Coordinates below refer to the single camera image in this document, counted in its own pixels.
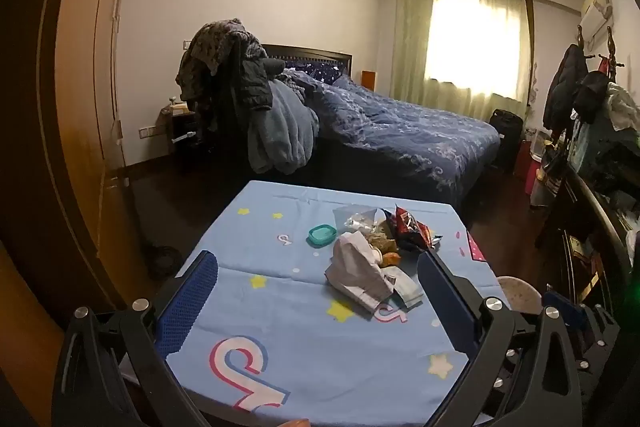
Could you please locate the pale green curtain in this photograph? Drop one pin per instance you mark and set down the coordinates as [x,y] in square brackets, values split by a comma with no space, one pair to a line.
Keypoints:
[410,47]

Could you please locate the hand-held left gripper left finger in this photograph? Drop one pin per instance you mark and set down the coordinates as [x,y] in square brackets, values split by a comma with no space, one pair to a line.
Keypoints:
[189,302]

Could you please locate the dark nightstand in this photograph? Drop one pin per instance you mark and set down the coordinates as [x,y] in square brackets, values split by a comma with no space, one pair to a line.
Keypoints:
[180,127]

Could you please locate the orange wooden cabinet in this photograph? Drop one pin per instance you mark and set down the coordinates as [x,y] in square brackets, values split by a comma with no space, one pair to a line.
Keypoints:
[368,80]

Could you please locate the dark round floor object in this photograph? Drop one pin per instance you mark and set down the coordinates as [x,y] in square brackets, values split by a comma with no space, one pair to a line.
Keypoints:
[161,261]

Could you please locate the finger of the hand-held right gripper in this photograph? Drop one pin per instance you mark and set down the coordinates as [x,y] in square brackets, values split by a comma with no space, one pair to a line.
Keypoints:
[570,309]

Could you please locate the teal container lid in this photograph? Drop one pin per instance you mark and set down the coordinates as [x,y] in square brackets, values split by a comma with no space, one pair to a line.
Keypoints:
[320,235]

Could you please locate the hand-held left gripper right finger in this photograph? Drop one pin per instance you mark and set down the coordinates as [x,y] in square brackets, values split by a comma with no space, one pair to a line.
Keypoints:
[447,302]

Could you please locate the black hanging jacket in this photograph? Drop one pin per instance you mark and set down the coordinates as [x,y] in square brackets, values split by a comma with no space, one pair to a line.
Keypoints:
[565,82]

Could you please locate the red snack packet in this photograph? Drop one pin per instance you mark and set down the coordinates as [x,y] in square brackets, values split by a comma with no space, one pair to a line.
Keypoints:
[407,224]

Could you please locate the beige latex glove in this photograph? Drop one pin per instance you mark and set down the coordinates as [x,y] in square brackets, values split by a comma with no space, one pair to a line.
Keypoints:
[379,240]

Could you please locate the pale pink round stool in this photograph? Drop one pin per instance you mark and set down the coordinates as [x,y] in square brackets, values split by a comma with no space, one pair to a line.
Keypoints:
[517,294]

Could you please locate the wooden coat rack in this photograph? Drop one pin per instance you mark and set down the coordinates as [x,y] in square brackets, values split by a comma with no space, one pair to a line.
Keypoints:
[610,44]

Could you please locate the blue star printed tablecloth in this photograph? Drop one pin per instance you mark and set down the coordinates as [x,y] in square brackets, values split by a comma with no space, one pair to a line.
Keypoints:
[280,287]

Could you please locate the white air conditioner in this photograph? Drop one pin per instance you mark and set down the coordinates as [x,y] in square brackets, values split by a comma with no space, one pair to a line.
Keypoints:
[595,14]

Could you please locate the black suitcase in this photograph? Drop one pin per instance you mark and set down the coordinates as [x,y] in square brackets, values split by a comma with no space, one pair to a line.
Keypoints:
[506,137]

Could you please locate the dark grey patterned garment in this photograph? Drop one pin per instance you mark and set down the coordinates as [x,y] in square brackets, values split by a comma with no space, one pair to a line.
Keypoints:
[210,52]

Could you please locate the pile of grey clothes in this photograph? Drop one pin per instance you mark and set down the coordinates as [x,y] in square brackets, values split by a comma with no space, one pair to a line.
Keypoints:
[282,132]

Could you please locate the black puffer jacket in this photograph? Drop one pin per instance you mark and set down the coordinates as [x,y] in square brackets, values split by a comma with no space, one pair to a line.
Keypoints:
[255,84]

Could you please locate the red box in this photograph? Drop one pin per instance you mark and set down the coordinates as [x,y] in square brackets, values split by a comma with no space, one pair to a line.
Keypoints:
[531,172]

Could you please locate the wall socket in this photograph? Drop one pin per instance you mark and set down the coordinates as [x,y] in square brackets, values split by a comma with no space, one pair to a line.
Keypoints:
[147,132]

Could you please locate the white hanging cloth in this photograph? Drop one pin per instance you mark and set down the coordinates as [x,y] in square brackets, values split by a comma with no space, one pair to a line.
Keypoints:
[622,104]

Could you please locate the bed with dark blue duvet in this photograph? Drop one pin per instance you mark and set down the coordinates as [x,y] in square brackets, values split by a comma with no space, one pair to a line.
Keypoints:
[400,127]

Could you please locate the dark wooden bed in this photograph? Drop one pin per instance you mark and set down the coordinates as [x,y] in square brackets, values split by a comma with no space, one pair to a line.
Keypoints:
[310,53]

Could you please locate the dark wooden dresser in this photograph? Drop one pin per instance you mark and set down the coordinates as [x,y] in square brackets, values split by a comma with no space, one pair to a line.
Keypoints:
[590,227]

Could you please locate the white paper wrapper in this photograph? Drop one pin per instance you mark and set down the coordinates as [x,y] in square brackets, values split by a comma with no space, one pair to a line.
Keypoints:
[355,267]

